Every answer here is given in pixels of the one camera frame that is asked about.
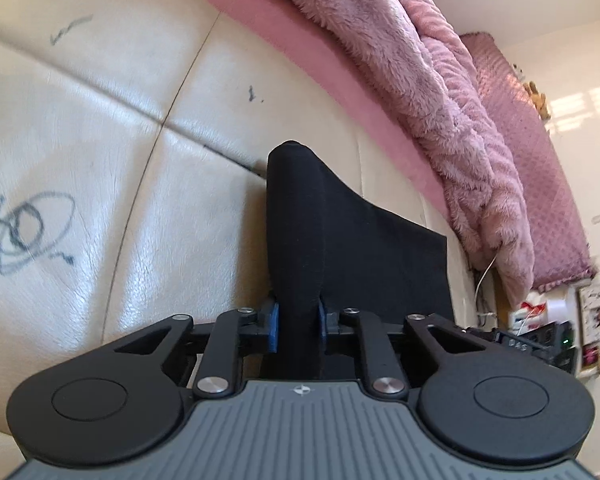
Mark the pink bed sheet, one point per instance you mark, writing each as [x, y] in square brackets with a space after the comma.
[330, 70]

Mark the white and red box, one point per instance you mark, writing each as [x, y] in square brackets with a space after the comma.
[540, 312]

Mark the pink quilted headboard cover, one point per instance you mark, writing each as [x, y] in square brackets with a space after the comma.
[545, 185]

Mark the cream leather bench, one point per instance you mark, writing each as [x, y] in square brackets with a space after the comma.
[80, 135]

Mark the brown stuffed toy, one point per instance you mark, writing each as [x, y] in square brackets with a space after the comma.
[534, 92]

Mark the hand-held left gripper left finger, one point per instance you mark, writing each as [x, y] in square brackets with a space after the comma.
[273, 327]

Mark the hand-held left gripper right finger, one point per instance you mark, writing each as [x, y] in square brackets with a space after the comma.
[322, 322]

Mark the black pants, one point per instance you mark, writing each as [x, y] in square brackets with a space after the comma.
[330, 240]

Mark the printed card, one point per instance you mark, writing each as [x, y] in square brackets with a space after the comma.
[594, 320]

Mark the pink fluffy blanket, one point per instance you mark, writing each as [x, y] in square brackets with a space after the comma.
[430, 110]

